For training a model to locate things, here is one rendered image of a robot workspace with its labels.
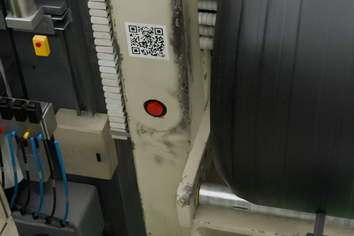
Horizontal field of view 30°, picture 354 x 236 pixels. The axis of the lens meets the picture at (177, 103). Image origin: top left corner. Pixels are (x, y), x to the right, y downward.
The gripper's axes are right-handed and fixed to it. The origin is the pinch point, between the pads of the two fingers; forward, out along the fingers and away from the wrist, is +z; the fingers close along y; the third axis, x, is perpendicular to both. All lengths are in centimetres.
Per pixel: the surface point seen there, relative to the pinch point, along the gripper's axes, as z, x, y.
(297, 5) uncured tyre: 17.5, -35.1, 6.3
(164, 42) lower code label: 25.0, -14.2, 30.1
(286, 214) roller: 9.3, 14.6, 6.4
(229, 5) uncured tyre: 18.3, -32.9, 16.0
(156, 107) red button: 20.6, 0.4, 32.7
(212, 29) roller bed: 58, 21, 31
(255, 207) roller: 9.6, 14.1, 12.3
